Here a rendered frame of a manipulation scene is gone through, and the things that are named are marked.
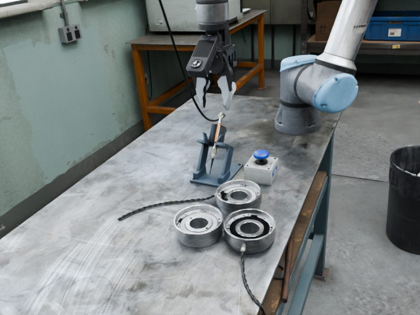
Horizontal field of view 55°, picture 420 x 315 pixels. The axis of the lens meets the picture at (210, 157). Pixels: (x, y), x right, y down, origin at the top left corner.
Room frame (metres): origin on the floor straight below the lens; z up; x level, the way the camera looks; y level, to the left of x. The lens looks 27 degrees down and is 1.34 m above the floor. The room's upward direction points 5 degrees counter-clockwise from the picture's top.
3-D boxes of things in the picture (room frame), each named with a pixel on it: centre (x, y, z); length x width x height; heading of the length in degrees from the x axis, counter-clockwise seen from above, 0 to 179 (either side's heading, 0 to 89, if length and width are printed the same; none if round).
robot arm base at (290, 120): (1.22, -0.30, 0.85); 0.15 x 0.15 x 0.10
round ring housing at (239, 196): (0.78, -0.06, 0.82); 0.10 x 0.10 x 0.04
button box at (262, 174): (0.91, -0.13, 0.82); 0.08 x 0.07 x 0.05; 154
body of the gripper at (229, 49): (0.99, -0.04, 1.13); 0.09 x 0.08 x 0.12; 151
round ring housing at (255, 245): (0.66, -0.07, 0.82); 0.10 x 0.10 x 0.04
